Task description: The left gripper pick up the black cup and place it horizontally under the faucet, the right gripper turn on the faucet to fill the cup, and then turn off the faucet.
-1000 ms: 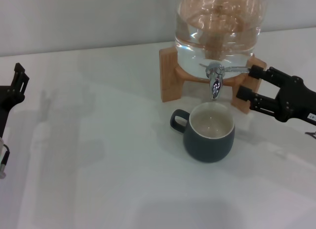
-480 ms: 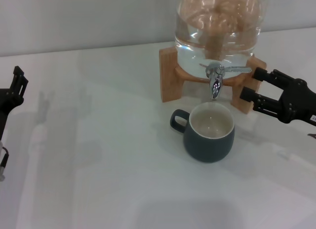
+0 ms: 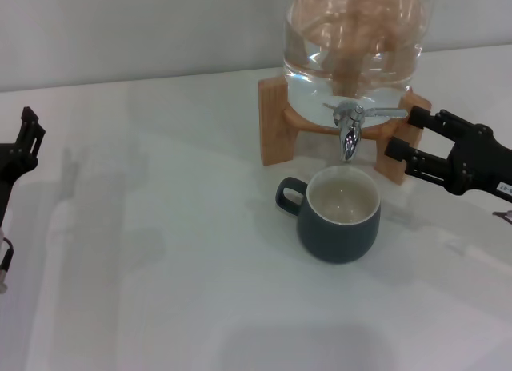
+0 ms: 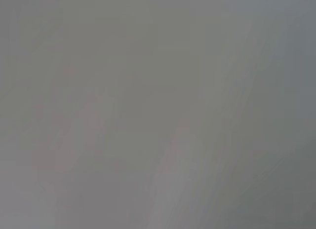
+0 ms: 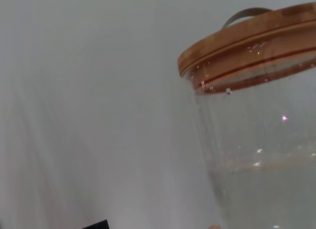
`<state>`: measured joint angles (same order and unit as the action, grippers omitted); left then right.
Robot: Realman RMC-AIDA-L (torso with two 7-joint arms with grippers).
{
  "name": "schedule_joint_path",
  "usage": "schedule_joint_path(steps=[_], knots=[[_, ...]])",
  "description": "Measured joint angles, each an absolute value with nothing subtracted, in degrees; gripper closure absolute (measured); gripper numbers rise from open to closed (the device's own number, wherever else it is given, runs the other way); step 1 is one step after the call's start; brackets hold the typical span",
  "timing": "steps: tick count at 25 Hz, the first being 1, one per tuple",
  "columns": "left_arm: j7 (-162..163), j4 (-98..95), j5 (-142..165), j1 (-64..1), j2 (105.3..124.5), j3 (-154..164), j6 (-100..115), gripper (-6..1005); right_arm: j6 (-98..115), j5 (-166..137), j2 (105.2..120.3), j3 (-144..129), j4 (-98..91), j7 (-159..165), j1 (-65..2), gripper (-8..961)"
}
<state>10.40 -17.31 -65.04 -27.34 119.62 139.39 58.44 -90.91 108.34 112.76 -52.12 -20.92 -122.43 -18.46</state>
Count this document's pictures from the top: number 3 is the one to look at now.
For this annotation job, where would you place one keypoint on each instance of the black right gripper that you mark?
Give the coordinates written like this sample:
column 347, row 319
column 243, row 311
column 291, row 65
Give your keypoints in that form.
column 484, row 163

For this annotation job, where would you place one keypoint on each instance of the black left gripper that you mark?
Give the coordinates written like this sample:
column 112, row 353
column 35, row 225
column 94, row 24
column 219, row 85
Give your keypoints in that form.
column 12, row 167

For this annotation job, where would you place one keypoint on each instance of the chrome faucet tap with lever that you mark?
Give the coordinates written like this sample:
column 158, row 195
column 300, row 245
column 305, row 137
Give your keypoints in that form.
column 350, row 141

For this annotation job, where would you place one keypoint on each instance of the dark teal ceramic mug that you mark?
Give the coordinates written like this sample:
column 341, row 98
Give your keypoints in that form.
column 340, row 239

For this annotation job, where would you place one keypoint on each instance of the clear glass water dispenser jar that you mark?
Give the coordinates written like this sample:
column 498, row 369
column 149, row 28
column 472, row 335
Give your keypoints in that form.
column 348, row 47

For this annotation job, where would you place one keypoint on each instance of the wooden dispenser stand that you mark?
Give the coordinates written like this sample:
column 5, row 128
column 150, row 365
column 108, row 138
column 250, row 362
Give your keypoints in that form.
column 274, row 123

